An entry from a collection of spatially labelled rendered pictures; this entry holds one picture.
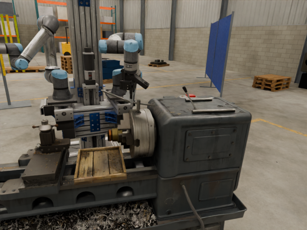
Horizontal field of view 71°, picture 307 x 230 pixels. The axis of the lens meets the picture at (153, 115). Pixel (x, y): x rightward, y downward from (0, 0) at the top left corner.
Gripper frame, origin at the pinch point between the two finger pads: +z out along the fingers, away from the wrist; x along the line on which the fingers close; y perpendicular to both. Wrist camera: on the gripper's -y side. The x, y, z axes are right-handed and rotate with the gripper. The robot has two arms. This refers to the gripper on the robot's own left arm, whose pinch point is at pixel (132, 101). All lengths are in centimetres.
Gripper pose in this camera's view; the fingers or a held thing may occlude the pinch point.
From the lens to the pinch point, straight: 130.1
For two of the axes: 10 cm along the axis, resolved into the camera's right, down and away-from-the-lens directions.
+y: -9.8, -1.7, 1.3
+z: -0.8, 8.6, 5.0
